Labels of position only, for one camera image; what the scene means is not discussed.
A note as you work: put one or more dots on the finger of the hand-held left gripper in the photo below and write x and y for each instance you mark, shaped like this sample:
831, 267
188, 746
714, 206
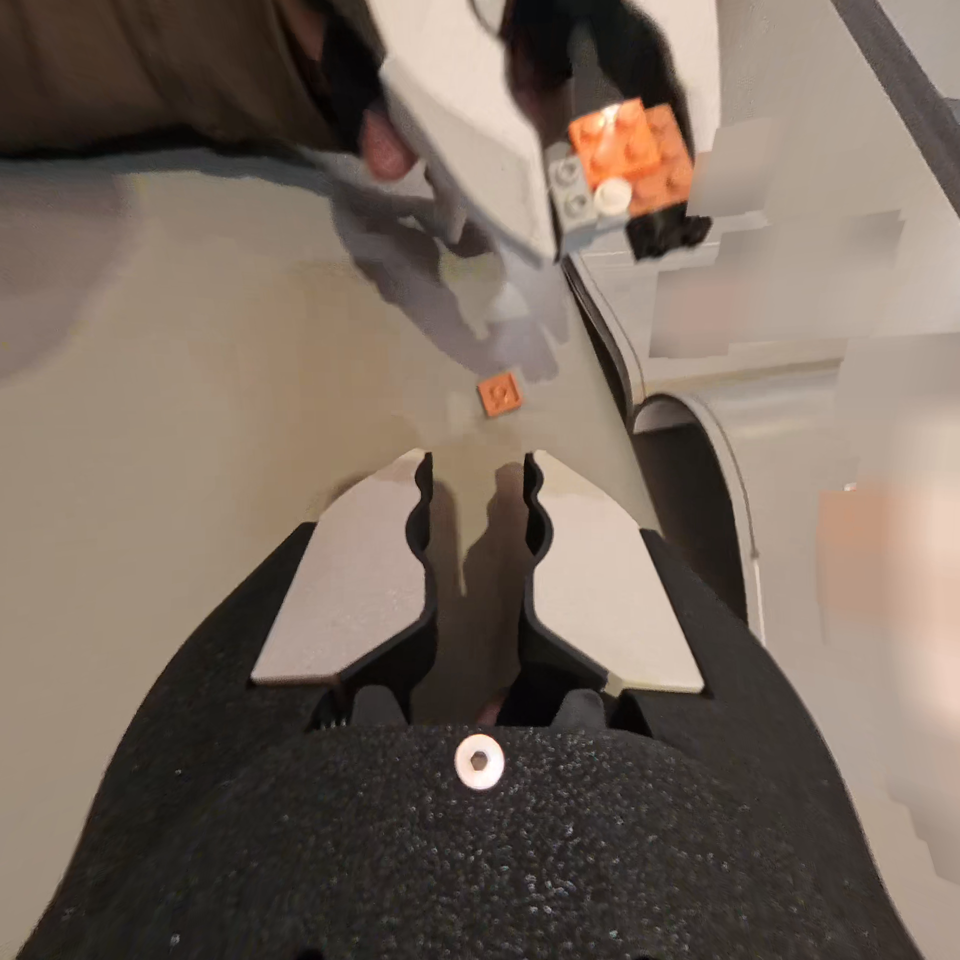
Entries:
701, 67
465, 127

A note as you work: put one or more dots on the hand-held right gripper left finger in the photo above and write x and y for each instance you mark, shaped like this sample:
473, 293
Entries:
345, 600

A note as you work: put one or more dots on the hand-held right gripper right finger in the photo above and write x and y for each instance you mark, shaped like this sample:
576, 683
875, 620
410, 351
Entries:
607, 600

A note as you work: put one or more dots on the orange brick assembly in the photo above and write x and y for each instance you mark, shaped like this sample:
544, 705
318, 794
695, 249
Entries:
630, 150

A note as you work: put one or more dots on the small orange brick plate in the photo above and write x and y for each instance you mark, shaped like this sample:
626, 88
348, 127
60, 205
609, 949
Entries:
500, 394

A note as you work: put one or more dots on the person's left forearm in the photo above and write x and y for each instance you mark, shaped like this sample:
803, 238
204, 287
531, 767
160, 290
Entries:
150, 67

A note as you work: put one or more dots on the grey desk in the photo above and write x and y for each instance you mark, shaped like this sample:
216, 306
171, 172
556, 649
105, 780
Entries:
187, 375

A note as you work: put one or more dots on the person's left hand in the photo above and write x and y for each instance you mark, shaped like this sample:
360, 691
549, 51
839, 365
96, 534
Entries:
386, 150

